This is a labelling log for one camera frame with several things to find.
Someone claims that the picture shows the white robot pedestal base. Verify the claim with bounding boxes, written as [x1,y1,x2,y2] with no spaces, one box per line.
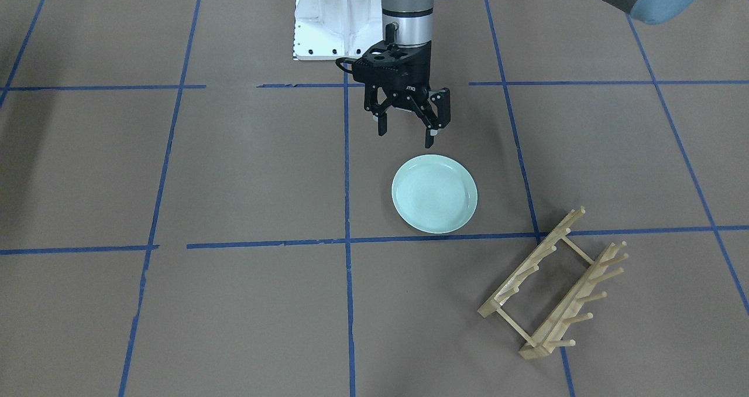
[293,0,384,61]

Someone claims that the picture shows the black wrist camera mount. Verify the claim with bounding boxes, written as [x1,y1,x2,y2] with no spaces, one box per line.
[335,40,410,85]

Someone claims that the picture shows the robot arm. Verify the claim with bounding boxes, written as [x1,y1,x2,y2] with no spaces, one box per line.
[336,0,696,148]

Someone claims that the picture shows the wooden dish rack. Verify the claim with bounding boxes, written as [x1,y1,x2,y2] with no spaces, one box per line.
[477,207,629,360]

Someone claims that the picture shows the pale green plate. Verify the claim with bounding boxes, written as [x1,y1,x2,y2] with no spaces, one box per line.
[391,154,478,234]

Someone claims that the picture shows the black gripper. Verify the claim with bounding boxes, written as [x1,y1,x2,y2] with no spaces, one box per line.
[364,42,451,149]

